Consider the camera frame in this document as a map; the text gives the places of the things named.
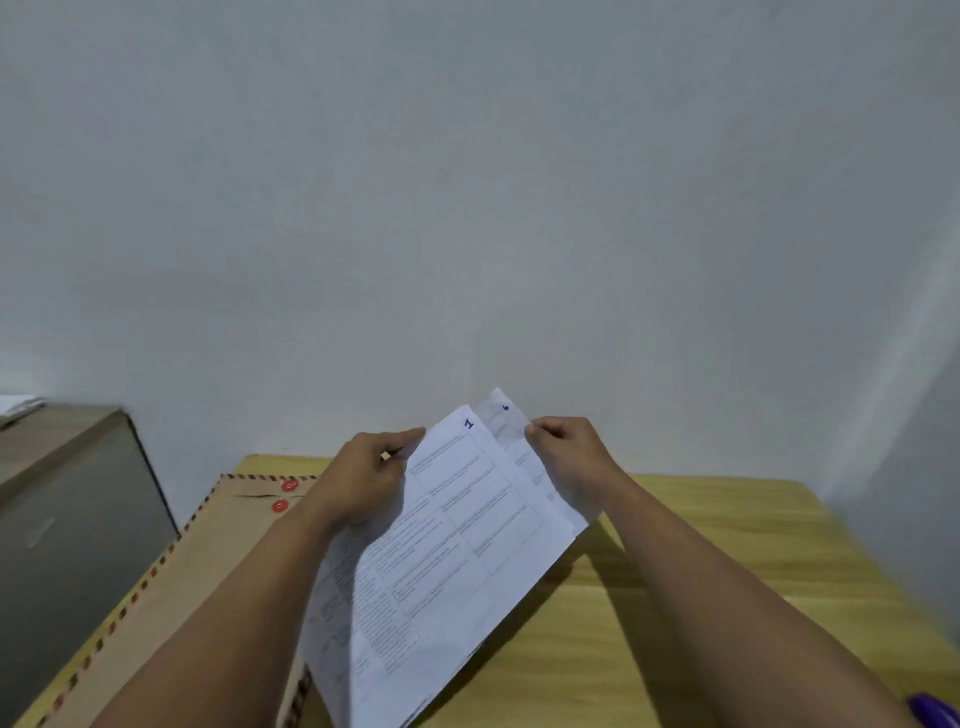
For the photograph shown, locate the person's left forearm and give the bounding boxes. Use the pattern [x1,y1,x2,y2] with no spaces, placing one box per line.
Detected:
[90,487,354,728]

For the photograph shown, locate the purple object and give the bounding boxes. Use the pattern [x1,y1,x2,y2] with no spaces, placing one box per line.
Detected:
[906,693,960,728]

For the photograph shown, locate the person's right forearm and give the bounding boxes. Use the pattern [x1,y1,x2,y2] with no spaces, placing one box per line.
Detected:
[592,471,924,728]

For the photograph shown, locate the person's right hand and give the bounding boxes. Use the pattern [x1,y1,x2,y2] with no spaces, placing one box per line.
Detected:
[524,417,630,524]

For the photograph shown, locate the white paper on cabinet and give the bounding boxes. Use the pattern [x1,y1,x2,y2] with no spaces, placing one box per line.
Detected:
[0,394,46,430]

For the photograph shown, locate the person's left hand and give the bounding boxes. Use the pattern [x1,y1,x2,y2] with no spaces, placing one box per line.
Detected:
[315,427,427,535]

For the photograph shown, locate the white printed paper sheet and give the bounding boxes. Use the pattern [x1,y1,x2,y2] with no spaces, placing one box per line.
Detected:
[297,405,577,728]
[472,387,591,538]

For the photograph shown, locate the grey cabinet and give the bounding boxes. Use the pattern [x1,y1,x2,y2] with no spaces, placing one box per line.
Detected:
[0,405,181,728]

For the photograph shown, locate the brown string-tie envelope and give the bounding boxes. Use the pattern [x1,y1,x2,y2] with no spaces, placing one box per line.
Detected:
[15,472,331,728]

